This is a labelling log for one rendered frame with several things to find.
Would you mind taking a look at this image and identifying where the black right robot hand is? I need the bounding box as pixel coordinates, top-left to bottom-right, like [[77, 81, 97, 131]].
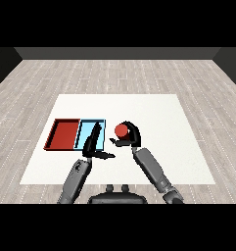
[[109, 121, 142, 148]]

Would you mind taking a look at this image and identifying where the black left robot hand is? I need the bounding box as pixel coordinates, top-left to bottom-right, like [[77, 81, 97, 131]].
[[81, 123, 117, 161]]

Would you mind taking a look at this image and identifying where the small red can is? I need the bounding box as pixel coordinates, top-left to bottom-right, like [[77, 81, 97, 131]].
[[114, 124, 130, 141]]

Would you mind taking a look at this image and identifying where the light blue shallow open box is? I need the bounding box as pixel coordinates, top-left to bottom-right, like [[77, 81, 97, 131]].
[[72, 119, 107, 152]]

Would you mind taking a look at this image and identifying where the red shallow open box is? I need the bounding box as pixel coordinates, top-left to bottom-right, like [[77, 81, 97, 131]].
[[43, 118, 82, 152]]

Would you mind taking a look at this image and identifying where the dark grey robot body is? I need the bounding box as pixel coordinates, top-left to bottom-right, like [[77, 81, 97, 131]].
[[87, 184, 149, 205]]

